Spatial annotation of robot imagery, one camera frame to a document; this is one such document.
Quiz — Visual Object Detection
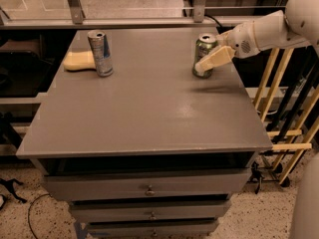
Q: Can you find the green soda can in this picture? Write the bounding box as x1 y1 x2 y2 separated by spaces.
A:
192 33 217 79

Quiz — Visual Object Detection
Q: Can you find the wooden easel frame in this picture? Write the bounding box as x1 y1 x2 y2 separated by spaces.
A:
252 0 319 188

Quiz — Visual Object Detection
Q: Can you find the top grey drawer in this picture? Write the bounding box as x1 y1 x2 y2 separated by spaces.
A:
43 168 250 201

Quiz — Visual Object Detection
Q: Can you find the middle grey drawer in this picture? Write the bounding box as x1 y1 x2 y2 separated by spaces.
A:
71 200 230 223

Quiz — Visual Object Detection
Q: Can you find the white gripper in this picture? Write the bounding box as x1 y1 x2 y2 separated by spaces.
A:
194 21 260 73

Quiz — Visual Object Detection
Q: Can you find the black clamp on floor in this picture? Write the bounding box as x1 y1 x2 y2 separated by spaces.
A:
0 178 27 203

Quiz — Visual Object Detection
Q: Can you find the yellow sponge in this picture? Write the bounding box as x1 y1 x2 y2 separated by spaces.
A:
63 51 96 72

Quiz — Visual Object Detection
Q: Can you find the silver blue energy drink can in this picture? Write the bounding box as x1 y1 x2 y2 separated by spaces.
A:
88 30 113 77

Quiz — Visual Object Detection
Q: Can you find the metal railing frame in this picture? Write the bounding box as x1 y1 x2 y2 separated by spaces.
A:
0 0 290 31

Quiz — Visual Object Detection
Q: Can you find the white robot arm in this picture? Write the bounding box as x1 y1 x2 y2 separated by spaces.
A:
194 0 319 73

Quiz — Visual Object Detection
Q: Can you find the black floor cable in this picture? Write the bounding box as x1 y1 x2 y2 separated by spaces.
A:
27 192 52 239

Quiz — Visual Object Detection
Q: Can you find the grey drawer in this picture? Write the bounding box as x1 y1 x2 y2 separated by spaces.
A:
43 168 250 201
71 200 230 223
87 220 218 238

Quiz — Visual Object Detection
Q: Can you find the bottom grey drawer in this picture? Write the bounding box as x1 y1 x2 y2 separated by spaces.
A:
87 220 218 238

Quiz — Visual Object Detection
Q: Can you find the grey drawer cabinet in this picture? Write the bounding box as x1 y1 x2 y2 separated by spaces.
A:
16 27 274 239

